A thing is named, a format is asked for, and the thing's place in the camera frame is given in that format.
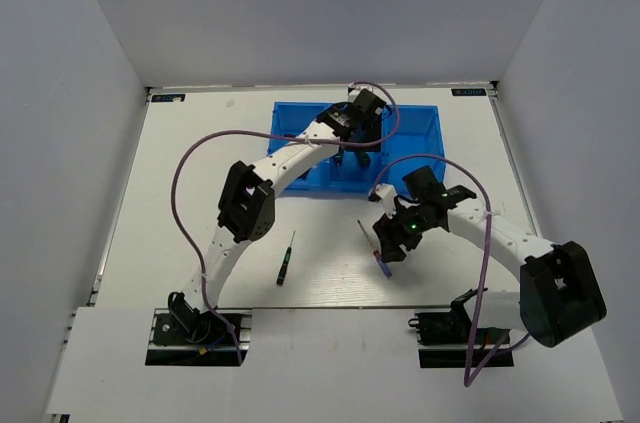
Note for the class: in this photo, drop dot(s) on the slim green black screwdriver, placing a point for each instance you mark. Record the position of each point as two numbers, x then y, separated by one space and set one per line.
285 262

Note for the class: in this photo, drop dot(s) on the stubby green screwdriver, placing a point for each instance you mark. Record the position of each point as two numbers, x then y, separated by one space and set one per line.
338 160
363 159

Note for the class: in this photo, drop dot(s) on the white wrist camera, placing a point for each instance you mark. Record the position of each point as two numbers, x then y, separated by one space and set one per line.
384 195
354 91

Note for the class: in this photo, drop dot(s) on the dark left corner label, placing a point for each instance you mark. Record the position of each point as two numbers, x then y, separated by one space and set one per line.
167 98

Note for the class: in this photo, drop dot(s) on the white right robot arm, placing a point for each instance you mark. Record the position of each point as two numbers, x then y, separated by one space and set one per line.
558 294

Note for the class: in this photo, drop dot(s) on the dark right corner label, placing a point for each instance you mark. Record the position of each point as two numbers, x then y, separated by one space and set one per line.
468 92

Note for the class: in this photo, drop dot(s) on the blue red handle screwdriver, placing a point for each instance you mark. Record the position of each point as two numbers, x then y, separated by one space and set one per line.
385 269

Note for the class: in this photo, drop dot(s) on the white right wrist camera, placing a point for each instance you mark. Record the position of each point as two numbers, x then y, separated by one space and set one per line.
384 195

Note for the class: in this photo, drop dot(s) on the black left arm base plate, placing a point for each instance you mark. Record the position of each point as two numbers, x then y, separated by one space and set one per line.
169 344

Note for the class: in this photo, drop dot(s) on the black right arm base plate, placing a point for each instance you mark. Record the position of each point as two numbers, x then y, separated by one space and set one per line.
442 342

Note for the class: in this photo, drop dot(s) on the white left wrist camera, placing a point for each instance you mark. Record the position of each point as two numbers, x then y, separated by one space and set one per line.
354 91

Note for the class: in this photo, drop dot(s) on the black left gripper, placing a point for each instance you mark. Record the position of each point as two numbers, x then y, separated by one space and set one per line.
374 130

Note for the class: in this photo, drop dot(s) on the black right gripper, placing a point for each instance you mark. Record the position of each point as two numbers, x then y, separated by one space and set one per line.
390 236

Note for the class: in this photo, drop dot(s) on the dark corner label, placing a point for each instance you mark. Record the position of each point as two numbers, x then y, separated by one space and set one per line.
167 98
468 92

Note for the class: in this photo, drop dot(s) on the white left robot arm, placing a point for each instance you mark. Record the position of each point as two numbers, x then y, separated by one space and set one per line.
247 201

